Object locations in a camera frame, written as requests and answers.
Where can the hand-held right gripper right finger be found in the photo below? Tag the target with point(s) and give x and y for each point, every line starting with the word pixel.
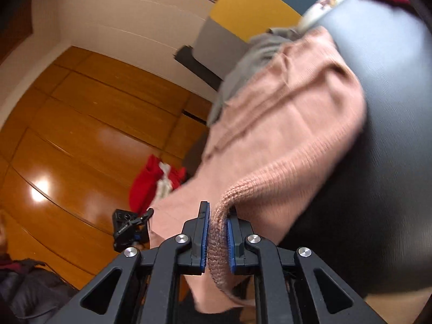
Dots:
pixel 230 243

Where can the person's dark jacket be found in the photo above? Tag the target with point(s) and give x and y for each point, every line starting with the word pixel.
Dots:
pixel 30 290

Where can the bright red garment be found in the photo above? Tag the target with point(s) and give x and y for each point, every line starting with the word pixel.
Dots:
pixel 145 182

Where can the pink knit sweater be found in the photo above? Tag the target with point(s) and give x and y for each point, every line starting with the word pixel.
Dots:
pixel 287 125

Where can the white printed cloth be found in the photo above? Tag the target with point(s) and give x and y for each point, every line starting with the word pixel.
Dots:
pixel 324 3

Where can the grey board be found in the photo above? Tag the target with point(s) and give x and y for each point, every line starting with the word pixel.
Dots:
pixel 219 47

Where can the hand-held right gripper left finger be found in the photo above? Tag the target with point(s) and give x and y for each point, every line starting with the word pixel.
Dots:
pixel 202 243

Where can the yellow board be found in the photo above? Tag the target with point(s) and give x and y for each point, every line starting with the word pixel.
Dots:
pixel 249 10

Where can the grey garment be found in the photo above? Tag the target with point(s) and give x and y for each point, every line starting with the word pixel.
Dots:
pixel 243 71

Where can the black board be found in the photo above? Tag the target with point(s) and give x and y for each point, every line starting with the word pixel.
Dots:
pixel 199 67

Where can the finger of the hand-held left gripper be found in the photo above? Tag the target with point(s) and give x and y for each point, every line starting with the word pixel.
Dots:
pixel 145 214

